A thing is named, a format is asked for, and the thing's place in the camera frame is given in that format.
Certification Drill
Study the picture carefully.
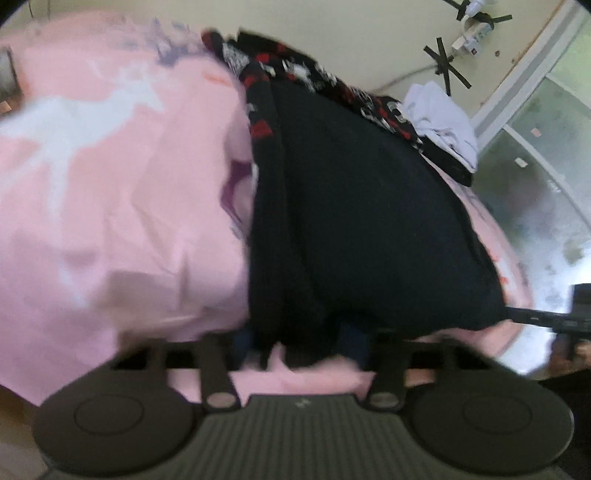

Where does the black patterned knit sweater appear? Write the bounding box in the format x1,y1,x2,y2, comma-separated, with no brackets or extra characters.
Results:
202,30,506,367

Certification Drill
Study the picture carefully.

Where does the white framed glass door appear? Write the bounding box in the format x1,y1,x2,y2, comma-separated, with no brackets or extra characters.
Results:
469,0,591,370

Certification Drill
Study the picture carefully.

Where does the black folded garment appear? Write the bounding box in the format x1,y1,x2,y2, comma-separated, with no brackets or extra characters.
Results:
420,137,474,187

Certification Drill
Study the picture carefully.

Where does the white folded garment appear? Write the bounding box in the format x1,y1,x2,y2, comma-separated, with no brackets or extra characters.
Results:
403,81,478,174

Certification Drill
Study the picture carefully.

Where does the white power strip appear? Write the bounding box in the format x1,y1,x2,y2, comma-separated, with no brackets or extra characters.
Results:
452,22,493,56

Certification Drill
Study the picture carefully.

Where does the white plug adapter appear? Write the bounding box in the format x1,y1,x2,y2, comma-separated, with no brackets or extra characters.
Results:
464,0,497,18

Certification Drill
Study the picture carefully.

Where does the pink floral bed sheet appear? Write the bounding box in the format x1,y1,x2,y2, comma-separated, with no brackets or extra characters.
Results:
0,11,537,407

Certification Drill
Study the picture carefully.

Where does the white power cable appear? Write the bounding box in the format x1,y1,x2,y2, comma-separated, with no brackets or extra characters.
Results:
370,64,440,93

